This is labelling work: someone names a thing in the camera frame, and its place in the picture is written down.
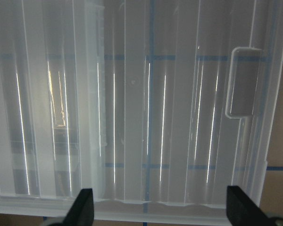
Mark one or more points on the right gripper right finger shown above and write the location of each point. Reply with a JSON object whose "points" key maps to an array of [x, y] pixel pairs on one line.
{"points": [[242, 211]]}

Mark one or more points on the clear plastic box lid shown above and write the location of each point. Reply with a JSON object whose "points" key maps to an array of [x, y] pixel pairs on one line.
{"points": [[190, 95]]}

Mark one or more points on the clear plastic storage box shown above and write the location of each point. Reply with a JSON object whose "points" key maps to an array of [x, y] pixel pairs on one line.
{"points": [[52, 99]]}

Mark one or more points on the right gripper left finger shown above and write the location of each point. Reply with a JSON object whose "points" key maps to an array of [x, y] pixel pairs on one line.
{"points": [[81, 212]]}

